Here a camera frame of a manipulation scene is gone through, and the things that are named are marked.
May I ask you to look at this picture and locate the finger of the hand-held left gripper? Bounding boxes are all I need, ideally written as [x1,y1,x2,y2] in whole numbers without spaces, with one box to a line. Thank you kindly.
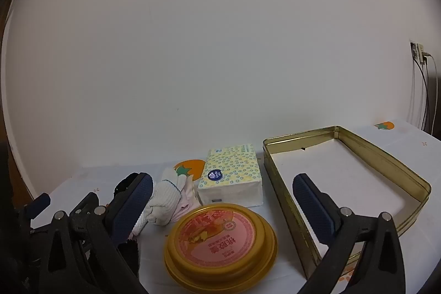
[21,192,52,222]

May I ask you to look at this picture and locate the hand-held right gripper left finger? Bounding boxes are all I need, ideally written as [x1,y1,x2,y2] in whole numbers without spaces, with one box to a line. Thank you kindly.
[38,172,154,294]

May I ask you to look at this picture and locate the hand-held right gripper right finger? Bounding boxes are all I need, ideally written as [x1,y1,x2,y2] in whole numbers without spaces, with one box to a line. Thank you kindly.
[293,173,407,294]

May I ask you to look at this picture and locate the black knitted ball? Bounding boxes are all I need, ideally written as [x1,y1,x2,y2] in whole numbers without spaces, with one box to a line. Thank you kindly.
[114,172,147,203]

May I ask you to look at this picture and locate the white knit glove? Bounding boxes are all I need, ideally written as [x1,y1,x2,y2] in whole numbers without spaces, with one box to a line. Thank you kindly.
[133,167,189,236]

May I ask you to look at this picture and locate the pale pink cloth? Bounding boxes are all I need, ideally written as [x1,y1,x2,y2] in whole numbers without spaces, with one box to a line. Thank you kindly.
[172,177,202,222]

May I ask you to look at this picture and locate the gold rectangular tin box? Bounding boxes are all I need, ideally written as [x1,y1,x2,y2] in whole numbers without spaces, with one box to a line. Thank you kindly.
[262,125,432,280]

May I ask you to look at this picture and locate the patterned tissue pack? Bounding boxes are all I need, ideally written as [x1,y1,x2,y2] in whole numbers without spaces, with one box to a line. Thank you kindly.
[197,143,264,207]

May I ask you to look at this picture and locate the round yellow tin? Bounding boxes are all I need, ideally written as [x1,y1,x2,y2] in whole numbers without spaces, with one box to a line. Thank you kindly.
[163,203,278,293]

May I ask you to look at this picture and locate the black cable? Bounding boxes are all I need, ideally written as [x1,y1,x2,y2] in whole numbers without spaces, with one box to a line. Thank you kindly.
[412,55,431,133]

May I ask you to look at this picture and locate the wall socket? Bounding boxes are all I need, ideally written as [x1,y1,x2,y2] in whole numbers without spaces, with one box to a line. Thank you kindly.
[409,40,425,64]

